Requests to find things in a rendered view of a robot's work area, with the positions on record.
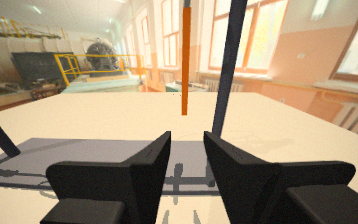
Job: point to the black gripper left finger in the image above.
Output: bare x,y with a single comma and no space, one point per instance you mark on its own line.
137,180

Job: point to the grey and green bent wire on two posts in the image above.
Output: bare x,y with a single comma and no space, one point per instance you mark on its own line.
188,171

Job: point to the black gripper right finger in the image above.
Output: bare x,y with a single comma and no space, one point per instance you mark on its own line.
250,187

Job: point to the white ring with orange handle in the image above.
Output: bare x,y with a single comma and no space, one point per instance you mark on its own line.
185,54

